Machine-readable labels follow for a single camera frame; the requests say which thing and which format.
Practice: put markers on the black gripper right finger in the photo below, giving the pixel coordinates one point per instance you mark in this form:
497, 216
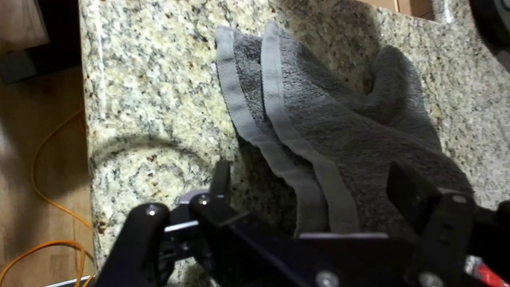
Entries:
443, 228

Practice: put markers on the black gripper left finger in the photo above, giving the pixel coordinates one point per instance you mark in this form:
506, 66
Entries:
140, 244

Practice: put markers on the grey terry towel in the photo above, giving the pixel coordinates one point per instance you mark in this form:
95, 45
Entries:
344, 121

